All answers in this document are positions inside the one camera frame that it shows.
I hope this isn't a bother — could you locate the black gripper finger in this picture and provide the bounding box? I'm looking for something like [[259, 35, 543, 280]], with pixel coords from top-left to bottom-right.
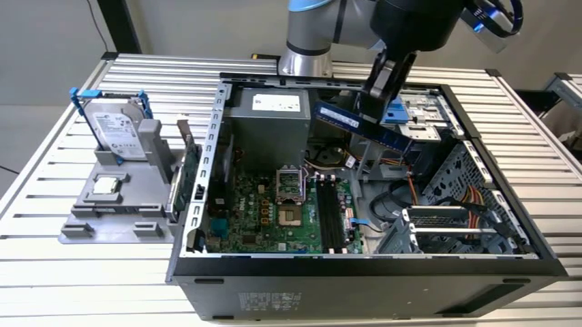
[[387, 50, 418, 103], [352, 50, 395, 125]]

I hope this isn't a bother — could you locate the RAM memory stick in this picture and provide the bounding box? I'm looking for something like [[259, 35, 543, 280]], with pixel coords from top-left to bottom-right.
[[75, 204, 163, 214], [311, 100, 413, 153]]

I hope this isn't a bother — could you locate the black RAM slot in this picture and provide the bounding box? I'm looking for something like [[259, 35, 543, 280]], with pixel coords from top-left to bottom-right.
[[328, 174, 350, 254], [316, 174, 336, 254]]

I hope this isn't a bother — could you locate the blue plastic drive latch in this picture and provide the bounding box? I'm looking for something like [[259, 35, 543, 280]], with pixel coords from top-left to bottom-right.
[[383, 96, 407, 125]]

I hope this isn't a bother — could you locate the grey metal drive cage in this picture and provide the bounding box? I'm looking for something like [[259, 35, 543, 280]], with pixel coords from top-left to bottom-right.
[[348, 87, 457, 181]]

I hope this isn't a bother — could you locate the grey power supply unit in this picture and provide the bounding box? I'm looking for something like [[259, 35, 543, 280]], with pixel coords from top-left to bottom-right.
[[226, 87, 314, 173]]

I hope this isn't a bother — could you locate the metal socket cover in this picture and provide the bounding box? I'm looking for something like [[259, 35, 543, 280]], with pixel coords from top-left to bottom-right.
[[275, 164, 307, 204]]

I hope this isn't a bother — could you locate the grey metal disk bay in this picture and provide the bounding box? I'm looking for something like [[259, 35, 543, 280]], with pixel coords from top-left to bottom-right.
[[375, 203, 519, 255]]

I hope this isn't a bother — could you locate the CPU socket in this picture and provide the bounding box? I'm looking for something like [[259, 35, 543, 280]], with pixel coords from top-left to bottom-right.
[[276, 203, 304, 228]]

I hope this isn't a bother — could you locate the black case fan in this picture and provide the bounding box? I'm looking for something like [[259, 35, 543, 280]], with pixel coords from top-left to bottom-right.
[[212, 132, 236, 191]]

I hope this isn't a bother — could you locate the green graphics card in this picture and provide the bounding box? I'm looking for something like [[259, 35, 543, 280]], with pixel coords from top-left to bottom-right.
[[164, 113, 204, 225]]

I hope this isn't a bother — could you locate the green motherboard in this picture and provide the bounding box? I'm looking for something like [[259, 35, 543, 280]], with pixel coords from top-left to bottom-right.
[[203, 170, 366, 255]]

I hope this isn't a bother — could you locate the black PC case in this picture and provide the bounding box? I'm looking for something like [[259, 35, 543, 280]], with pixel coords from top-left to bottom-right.
[[164, 69, 570, 322]]

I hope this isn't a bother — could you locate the grey parts rack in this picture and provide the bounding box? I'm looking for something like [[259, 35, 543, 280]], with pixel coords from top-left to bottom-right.
[[57, 119, 184, 245]]

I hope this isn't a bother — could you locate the silver hard disk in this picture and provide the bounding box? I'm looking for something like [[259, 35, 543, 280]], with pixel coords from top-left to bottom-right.
[[84, 99, 151, 161]]

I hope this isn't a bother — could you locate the blue disk carrier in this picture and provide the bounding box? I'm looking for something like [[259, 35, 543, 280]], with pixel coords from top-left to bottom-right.
[[69, 87, 155, 166]]

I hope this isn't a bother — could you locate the silver CPU chip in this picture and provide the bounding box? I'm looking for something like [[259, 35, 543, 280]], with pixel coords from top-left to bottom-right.
[[92, 176, 123, 196]]

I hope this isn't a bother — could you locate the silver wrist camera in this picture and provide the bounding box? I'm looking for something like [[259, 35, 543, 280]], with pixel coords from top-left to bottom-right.
[[461, 0, 523, 55]]

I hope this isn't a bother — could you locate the black yellow wire bundle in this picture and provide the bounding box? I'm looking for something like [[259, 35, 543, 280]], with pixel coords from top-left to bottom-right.
[[303, 144, 360, 172]]

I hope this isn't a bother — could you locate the thin orange wire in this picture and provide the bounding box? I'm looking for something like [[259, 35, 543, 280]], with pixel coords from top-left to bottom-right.
[[379, 155, 419, 206]]

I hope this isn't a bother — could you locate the black round cable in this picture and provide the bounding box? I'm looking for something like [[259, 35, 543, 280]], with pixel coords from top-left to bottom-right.
[[368, 189, 413, 228]]

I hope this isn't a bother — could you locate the orange yellow wire bundle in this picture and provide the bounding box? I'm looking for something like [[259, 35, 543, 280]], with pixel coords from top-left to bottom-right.
[[458, 185, 486, 234]]

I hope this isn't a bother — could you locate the aluminium frame table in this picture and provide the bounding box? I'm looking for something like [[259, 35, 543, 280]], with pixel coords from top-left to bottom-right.
[[543, 72, 582, 121]]

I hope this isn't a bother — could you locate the black cable with connector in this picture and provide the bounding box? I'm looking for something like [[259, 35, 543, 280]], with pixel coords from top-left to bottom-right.
[[467, 203, 518, 239]]

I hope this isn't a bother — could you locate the black frame post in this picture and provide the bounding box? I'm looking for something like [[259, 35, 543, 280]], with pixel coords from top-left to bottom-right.
[[96, 0, 143, 55]]

